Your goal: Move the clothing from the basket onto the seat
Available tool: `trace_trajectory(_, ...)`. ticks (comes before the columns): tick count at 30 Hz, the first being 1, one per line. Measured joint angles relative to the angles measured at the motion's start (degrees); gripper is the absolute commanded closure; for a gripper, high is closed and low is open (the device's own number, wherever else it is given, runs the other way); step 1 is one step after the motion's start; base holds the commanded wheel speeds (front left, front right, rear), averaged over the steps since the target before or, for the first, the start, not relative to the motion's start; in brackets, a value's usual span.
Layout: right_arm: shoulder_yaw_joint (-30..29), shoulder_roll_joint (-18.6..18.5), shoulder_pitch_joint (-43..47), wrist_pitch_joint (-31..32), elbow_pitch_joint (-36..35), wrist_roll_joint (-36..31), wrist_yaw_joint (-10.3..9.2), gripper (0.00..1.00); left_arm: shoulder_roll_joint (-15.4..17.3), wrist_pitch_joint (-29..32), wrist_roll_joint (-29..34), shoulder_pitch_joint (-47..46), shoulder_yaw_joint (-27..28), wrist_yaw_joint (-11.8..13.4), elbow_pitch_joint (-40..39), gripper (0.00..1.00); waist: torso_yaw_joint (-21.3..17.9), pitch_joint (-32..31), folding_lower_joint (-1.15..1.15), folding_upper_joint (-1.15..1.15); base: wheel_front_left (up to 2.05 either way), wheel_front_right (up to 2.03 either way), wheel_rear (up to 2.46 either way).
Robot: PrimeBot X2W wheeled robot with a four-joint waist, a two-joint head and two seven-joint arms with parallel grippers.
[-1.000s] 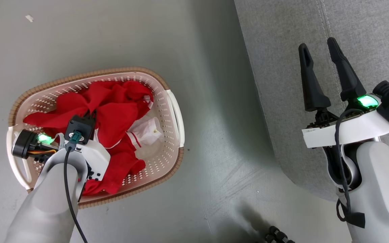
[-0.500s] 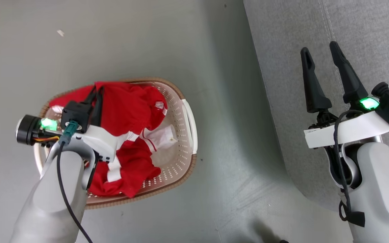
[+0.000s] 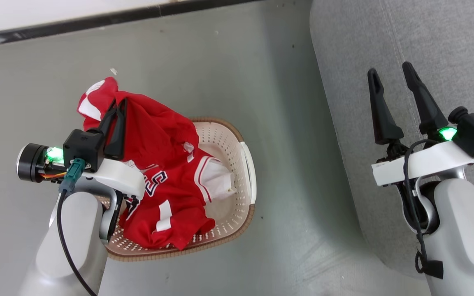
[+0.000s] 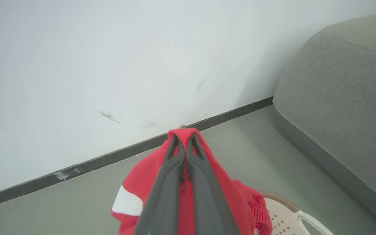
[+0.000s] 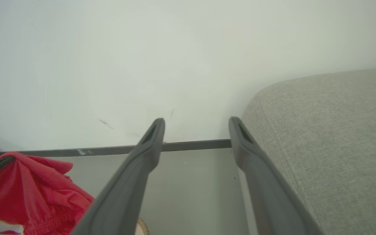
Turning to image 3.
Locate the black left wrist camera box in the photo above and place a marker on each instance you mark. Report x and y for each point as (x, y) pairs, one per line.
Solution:
(84, 147)

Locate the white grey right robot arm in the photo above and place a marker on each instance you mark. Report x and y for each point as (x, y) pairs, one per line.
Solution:
(463, 238)

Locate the small white paper scrap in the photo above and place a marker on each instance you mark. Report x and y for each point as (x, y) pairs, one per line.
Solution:
(114, 71)

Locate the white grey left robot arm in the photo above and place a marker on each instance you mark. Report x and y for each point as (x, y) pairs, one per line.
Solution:
(70, 242)

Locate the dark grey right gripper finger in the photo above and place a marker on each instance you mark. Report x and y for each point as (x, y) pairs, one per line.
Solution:
(381, 111)
(426, 102)

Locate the black wall baseboard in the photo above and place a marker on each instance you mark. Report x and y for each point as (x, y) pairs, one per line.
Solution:
(76, 22)

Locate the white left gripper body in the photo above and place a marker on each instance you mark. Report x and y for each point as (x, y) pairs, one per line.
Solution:
(117, 174)

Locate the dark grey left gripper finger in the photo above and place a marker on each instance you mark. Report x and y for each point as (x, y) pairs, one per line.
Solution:
(117, 135)
(107, 117)

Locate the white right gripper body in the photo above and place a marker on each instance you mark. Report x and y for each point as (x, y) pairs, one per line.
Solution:
(430, 162)

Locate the grey fabric sofa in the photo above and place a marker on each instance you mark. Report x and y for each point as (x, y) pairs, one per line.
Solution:
(418, 41)

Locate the cream perforated laundry basket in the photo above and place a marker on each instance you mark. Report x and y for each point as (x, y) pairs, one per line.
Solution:
(231, 164)

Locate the red and white jersey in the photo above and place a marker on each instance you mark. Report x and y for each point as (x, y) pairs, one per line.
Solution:
(159, 139)

